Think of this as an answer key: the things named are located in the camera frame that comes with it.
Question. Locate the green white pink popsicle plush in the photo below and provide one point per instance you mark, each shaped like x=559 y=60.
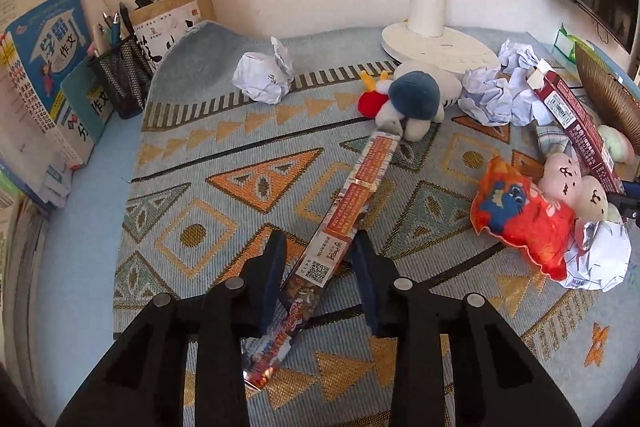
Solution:
x=614 y=141

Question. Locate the bunch of pens and pencils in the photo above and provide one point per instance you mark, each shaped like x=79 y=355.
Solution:
x=114 y=29

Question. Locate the long dark red box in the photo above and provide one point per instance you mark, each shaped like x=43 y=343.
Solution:
x=575 y=127

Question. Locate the patterned woven mat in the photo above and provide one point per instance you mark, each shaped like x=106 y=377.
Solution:
x=210 y=187

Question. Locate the black mesh pen holder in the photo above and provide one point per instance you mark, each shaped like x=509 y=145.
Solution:
x=122 y=77

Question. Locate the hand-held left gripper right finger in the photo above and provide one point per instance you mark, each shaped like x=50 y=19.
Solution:
x=370 y=289

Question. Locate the brown cardboard box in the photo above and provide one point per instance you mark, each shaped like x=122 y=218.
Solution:
x=172 y=19

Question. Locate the teal cover book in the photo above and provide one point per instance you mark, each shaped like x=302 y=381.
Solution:
x=87 y=107

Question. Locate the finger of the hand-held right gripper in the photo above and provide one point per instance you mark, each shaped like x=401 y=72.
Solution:
x=629 y=204

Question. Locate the stack of flat books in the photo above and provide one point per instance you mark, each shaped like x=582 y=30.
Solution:
x=20 y=257

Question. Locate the green tissue pack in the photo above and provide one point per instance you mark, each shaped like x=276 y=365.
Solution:
x=567 y=44

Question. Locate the red orange snack bag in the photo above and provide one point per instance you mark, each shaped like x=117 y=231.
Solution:
x=520 y=217

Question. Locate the long printed snack box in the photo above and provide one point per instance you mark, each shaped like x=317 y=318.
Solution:
x=350 y=202

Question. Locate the blue cover book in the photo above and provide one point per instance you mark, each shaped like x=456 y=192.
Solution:
x=45 y=52

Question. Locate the grey plaid cloth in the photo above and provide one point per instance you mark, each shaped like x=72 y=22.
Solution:
x=550 y=139

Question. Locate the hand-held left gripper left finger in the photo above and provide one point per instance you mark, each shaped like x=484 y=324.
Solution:
x=272 y=279

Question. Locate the blue white red plush toy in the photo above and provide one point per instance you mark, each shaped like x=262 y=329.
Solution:
x=415 y=94

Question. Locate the pink dumpling plush toy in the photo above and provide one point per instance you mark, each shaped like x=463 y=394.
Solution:
x=562 y=174

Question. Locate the brown ribbed basket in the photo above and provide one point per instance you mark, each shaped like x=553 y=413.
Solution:
x=607 y=92

